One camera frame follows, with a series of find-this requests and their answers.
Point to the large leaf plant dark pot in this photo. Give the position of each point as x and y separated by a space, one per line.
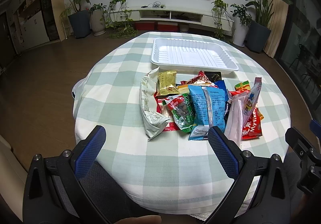
259 31

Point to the light blue snack packet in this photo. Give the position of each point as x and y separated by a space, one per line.
210 105

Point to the small plant white pot right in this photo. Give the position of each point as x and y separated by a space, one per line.
242 22

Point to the dark blue snack packet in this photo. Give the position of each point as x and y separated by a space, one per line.
221 85

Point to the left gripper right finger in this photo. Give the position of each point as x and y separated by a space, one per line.
227 152

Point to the black sesame snack packet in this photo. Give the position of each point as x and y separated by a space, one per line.
213 76

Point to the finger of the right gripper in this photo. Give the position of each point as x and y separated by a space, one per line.
315 128
301 146

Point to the red Mylikes snack bag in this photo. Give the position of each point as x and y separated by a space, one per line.
252 129

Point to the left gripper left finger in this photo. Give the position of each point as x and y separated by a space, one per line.
87 150

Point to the white plastic tray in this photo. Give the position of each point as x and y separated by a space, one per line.
191 55

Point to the pink white snack packet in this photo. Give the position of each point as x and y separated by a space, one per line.
242 105

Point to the plant in white pot left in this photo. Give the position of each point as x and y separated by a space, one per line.
97 19

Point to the green red snack packet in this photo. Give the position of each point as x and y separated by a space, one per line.
183 111

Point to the white cabinet left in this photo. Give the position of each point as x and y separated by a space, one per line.
26 24

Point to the red brown checkered snack packet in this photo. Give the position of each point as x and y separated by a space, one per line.
200 79

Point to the gold snack packet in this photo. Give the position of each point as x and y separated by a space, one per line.
166 84

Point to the trailing vine plant left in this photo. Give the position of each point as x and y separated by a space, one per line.
118 21

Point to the white grey snack bag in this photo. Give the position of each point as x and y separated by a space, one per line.
154 122

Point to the orange yellow snack packet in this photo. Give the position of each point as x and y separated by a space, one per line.
242 86

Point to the beige curtain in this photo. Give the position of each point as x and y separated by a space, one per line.
276 25

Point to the green white checked tablecloth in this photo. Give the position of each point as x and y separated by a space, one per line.
170 173

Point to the red flat snack packet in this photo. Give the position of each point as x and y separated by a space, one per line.
163 109

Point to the vine plant on stand right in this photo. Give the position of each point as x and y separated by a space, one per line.
223 22

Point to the white TV console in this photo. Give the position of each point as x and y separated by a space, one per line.
171 14

